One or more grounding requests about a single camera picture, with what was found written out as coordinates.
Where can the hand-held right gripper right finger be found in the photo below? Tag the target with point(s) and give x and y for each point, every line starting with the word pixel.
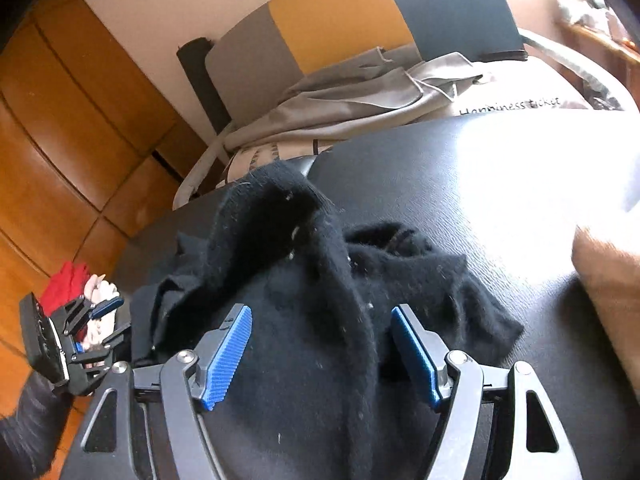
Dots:
pixel 415 355

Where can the metal tube chair frame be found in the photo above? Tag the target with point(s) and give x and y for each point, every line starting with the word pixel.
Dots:
pixel 560 52

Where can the black rolled mat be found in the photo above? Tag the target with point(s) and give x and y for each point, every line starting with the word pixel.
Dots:
pixel 197 80

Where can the cluttered wooden shelf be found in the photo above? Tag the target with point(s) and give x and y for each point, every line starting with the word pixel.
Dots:
pixel 600 20

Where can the white and pink cloth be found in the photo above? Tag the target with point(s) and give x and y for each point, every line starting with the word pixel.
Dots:
pixel 102 290

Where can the brown cushion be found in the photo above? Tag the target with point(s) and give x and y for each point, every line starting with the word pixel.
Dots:
pixel 610 280

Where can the grey yellow navy backrest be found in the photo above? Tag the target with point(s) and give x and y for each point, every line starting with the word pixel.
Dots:
pixel 325 20

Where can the red cloth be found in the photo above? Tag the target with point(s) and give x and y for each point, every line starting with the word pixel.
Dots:
pixel 65 282

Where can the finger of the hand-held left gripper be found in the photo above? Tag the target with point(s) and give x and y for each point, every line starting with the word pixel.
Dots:
pixel 107 305
pixel 116 335

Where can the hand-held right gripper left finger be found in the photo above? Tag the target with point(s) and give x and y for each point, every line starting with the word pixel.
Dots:
pixel 227 360

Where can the beige garment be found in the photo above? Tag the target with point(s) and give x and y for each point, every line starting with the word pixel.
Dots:
pixel 350 95

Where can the black fuzzy sweater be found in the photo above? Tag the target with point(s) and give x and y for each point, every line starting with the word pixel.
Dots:
pixel 300 310

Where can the person's left forearm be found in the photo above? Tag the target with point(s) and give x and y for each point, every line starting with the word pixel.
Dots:
pixel 25 425

